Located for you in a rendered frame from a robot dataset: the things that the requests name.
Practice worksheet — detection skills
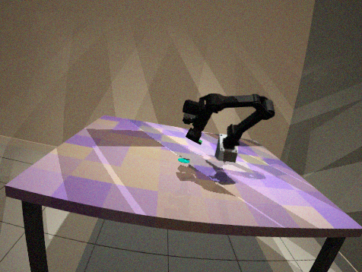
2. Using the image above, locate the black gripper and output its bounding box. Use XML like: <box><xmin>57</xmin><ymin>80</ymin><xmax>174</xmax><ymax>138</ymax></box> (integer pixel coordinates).
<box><xmin>186</xmin><ymin>115</ymin><xmax>208</xmax><ymax>143</ymax></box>

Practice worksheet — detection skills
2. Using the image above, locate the cyan circle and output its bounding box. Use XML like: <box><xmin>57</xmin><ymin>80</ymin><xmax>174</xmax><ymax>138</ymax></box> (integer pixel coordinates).
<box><xmin>178</xmin><ymin>158</ymin><xmax>190</xmax><ymax>163</ymax></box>

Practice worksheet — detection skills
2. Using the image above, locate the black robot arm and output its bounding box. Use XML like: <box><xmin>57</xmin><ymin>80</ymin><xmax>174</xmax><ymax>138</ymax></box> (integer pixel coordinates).
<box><xmin>183</xmin><ymin>93</ymin><xmax>275</xmax><ymax>150</ymax></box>

